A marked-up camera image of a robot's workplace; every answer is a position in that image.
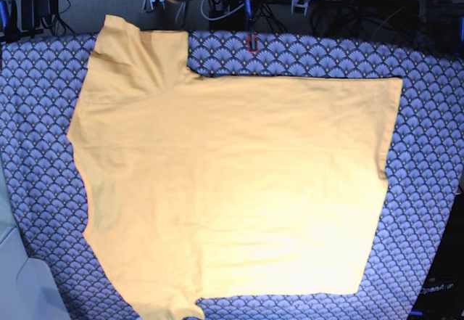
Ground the red and black clamp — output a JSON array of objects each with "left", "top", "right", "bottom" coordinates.
[{"left": 246, "top": 33, "right": 258, "bottom": 54}]

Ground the white plastic bin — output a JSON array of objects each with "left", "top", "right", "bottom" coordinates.
[{"left": 1, "top": 179, "right": 70, "bottom": 319}]

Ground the black OpenArm box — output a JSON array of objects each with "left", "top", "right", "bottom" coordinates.
[{"left": 409, "top": 194, "right": 463, "bottom": 319}]

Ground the yellow T-shirt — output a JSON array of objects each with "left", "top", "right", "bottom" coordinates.
[{"left": 67, "top": 15, "right": 402, "bottom": 319}]

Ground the blue fan-patterned tablecloth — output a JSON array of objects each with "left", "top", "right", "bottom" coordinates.
[{"left": 1, "top": 31, "right": 463, "bottom": 319}]

